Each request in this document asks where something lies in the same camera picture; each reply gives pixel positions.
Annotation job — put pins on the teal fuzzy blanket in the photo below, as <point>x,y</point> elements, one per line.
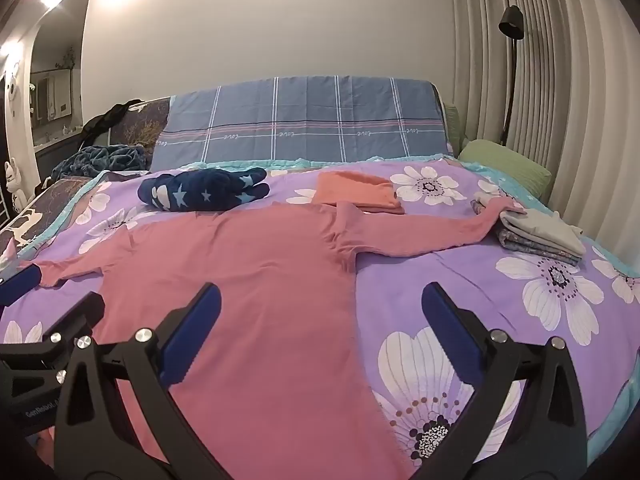
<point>105,157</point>

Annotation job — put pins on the folded orange garment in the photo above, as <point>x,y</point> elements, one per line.
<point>355,190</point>

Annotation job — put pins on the dark animal-print blanket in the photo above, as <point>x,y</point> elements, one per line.
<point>35,210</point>

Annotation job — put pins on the blue plaid cushion cover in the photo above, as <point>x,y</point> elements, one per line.
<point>300,125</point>

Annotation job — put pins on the small green pillow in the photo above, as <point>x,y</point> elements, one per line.
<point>452,125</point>

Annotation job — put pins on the large green pillow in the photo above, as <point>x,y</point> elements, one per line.
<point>505,165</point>

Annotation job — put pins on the navy star-print garment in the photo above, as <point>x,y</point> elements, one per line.
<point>200,190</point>

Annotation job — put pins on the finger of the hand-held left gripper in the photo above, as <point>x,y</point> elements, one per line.
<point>20,285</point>
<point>80,312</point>

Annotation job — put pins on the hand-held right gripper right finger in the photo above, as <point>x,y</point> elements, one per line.
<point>449,331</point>

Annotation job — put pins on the folded grey garment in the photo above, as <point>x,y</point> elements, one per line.
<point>542,230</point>

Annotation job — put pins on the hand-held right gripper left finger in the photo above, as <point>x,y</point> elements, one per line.
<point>195,331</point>

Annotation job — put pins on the brown floral cover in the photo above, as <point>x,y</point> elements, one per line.
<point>142,122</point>

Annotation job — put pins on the folded floral garment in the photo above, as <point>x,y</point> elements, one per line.
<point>530,252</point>

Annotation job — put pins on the pink long-sleeve shirt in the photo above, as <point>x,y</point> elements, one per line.
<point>250,285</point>

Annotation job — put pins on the cream pleated curtain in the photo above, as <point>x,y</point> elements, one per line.
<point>575,85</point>

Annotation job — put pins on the white cat figurine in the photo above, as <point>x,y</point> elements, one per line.
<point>13,180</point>

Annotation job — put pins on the purple floral bedspread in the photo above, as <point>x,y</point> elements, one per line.
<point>450,270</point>

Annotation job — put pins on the black floor lamp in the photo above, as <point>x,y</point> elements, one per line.
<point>511,22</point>

